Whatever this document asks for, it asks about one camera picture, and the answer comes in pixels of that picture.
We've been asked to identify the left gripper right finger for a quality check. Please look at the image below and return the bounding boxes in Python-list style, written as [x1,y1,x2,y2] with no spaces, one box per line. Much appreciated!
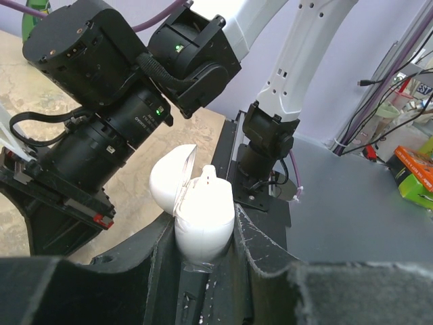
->
[216,204,432,324]

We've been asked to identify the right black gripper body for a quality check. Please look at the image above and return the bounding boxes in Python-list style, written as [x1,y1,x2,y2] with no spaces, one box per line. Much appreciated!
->
[1,148,116,256]

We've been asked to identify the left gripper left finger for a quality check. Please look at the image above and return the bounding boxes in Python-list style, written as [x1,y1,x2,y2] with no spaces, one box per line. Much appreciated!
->
[1,213,180,324]

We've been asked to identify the white earbud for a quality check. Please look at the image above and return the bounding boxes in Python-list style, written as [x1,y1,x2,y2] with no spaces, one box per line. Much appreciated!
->
[200,165,217,186]

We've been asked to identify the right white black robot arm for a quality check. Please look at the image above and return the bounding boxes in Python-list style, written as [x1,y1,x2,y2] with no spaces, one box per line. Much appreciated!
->
[1,1,283,256]

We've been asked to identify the green glass bottle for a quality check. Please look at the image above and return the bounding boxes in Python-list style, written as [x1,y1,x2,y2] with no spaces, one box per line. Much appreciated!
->
[22,0,51,42]

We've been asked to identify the orange green box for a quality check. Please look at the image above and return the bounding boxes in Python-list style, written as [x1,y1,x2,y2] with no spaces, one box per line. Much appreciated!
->
[386,137,432,210]

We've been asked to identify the pale green cup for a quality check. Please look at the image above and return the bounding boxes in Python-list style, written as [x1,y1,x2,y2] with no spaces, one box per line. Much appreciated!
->
[371,102,400,141]

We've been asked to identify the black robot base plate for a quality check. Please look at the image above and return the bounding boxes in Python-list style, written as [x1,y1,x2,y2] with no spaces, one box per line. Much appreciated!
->
[212,111,305,244]

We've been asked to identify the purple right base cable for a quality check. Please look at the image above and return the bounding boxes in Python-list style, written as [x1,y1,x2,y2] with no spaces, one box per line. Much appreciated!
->
[287,148,305,204]

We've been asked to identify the black background cables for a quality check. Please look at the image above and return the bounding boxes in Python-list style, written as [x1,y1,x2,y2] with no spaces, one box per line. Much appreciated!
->
[338,23,433,156]

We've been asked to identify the aluminium frame rail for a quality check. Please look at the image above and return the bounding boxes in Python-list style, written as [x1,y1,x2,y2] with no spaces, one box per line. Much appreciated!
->
[324,0,433,153]

